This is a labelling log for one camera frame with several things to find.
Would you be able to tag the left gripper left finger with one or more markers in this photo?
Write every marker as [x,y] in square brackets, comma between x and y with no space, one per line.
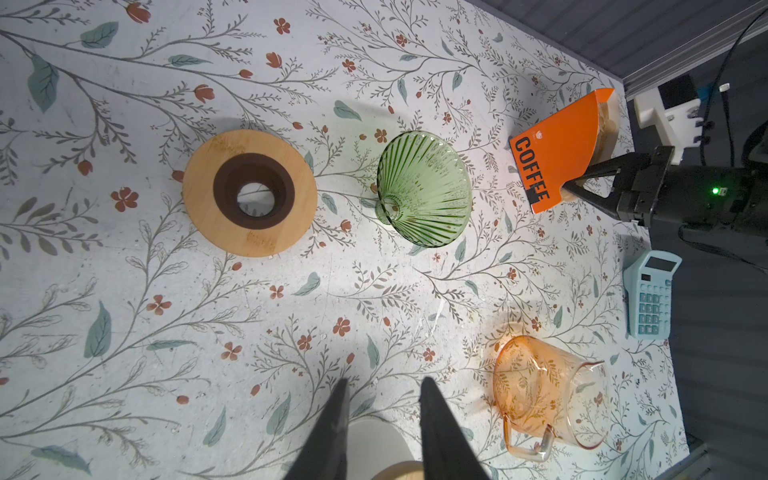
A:
[324,454]

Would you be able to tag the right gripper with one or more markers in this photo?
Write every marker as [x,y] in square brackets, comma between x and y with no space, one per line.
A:
[645,186]

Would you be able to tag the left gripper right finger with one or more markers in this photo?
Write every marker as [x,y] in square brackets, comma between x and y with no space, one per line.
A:
[446,453]

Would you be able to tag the orange coffee filter box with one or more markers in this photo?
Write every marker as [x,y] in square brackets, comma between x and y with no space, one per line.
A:
[562,147]

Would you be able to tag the orange glass pitcher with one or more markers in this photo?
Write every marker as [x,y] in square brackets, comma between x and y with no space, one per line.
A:
[545,394]

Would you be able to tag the green glass dripper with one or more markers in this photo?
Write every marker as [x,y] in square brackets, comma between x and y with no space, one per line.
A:
[424,190]

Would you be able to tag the white frosted mug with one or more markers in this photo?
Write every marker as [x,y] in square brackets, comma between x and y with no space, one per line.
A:
[372,446]

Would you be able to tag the light blue calculator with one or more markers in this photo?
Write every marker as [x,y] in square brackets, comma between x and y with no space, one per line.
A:
[648,286]

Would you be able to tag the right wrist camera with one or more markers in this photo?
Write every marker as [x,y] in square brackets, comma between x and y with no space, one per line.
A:
[673,109]

